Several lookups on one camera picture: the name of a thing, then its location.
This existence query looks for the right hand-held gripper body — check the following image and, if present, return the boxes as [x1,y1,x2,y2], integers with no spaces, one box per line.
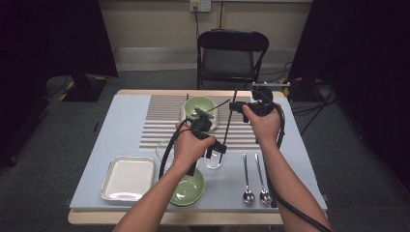
[246,81,291,117]

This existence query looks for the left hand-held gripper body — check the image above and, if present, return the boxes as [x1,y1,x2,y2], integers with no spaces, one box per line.
[190,106,219,150]

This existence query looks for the white square plate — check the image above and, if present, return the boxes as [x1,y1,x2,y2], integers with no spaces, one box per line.
[179,102,220,131]
[100,155,157,203]

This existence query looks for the silver metal spoon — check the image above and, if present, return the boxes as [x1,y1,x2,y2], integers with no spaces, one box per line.
[242,153,255,205]
[254,153,273,205]
[206,98,231,114]

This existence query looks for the person's left hand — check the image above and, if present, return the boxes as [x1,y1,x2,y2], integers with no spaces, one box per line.
[172,122,218,176]

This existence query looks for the person's right hand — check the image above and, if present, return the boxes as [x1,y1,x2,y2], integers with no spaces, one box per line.
[242,104,283,153]

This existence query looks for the clear drinking glass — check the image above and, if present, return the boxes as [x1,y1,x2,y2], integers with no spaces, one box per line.
[155,141,177,170]
[203,148,225,170]

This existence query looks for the black stand base striped tape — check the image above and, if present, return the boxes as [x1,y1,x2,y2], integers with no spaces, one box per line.
[59,74,109,103]
[279,76,325,103]

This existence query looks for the striped woven placemat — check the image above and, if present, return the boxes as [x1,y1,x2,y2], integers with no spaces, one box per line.
[138,94,260,151]

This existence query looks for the black folding chair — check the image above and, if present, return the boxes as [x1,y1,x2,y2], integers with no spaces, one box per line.
[196,28,271,91]

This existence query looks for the light wooden table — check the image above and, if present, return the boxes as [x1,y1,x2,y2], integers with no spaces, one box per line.
[67,89,329,226]

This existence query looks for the light blue table mat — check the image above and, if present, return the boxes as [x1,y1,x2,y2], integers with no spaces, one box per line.
[69,94,329,214]

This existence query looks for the black curtain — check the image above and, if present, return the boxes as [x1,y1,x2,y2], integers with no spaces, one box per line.
[0,0,119,98]
[288,0,410,194]

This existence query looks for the black floor cable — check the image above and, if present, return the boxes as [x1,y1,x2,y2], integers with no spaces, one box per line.
[257,61,293,84]
[43,75,71,100]
[291,80,339,136]

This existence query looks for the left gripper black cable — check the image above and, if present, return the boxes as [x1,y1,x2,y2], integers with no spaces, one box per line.
[158,118,196,181]

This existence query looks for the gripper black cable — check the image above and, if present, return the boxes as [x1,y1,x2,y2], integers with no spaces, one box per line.
[158,118,196,181]
[272,101,335,232]

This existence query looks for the black outlet cable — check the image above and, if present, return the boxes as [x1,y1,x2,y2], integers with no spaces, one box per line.
[192,6,201,42]

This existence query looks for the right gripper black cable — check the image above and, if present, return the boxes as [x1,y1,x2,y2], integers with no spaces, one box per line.
[272,101,335,232]

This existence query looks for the white wall outlet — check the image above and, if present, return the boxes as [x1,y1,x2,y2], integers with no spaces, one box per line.
[189,0,213,14]

